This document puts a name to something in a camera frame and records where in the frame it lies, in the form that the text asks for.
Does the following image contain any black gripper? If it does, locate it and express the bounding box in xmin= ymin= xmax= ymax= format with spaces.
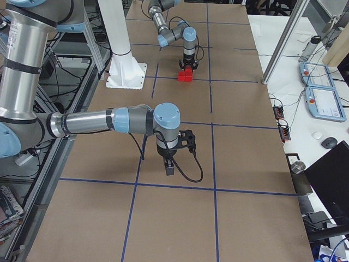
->
xmin=157 ymin=145 xmax=179 ymax=175
xmin=179 ymin=54 xmax=199 ymax=70

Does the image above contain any red cube block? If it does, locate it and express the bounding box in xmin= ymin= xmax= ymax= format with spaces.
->
xmin=177 ymin=71 xmax=185 ymax=82
xmin=184 ymin=68 xmax=193 ymax=74
xmin=184 ymin=72 xmax=193 ymax=82

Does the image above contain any orange circuit board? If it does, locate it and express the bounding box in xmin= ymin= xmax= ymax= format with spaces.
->
xmin=273 ymin=106 xmax=284 ymax=120
xmin=278 ymin=126 xmax=291 ymax=142

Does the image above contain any upper teach pendant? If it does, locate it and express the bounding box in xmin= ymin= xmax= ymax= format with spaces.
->
xmin=299 ymin=62 xmax=335 ymax=88

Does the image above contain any teach pendant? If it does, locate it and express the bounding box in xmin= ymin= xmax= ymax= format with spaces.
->
xmin=305 ymin=86 xmax=347 ymax=122
xmin=299 ymin=62 xmax=335 ymax=88

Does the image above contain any steel cup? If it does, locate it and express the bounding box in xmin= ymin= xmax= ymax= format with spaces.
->
xmin=290 ymin=160 xmax=306 ymax=174

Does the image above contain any lower teach pendant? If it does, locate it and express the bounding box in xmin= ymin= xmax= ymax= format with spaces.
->
xmin=305 ymin=86 xmax=347 ymax=122

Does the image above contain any white power strip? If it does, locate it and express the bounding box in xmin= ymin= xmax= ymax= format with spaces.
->
xmin=14 ymin=153 xmax=34 ymax=166

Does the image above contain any black laptop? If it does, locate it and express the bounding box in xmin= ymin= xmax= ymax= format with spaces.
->
xmin=305 ymin=141 xmax=348 ymax=225

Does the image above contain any black computer mouse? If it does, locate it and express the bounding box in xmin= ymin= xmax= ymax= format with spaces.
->
xmin=321 ymin=137 xmax=338 ymax=149

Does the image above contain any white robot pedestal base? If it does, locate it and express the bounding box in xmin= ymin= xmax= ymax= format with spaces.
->
xmin=98 ymin=0 xmax=147 ymax=90

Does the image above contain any aluminium frame post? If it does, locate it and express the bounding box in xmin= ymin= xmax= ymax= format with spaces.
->
xmin=262 ymin=0 xmax=310 ymax=85

